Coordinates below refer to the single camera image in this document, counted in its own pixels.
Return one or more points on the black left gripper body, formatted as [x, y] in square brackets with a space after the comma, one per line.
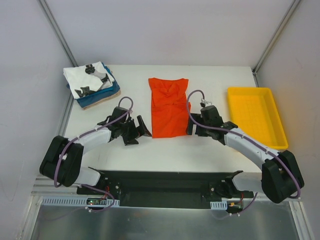
[132, 132]

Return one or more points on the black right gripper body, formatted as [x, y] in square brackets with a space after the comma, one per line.
[197, 125]

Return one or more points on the orange t shirt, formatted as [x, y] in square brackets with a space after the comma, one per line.
[169, 115]

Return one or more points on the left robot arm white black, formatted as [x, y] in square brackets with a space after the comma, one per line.
[62, 162]

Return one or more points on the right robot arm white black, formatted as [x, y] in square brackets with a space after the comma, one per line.
[280, 177]

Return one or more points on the beige folded shirt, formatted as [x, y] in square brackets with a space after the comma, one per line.
[105, 101]

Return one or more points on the yellow plastic tray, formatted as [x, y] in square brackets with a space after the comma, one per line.
[254, 110]

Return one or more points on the white black printed folded shirt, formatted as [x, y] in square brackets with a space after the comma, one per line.
[88, 79]

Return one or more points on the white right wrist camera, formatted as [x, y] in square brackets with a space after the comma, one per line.
[204, 103]

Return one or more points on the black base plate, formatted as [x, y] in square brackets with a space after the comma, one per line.
[181, 190]

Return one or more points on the right grey cable duct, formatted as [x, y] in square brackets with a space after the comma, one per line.
[219, 205]

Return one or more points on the grey cable duct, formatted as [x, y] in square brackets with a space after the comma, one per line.
[219, 205]
[68, 201]

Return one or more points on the left grey cable duct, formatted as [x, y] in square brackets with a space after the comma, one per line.
[68, 201]

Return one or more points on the left aluminium frame post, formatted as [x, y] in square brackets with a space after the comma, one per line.
[57, 31]

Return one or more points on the aluminium frame post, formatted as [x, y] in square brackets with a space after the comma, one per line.
[276, 35]
[57, 31]

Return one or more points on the right aluminium frame post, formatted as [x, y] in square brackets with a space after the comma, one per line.
[276, 35]

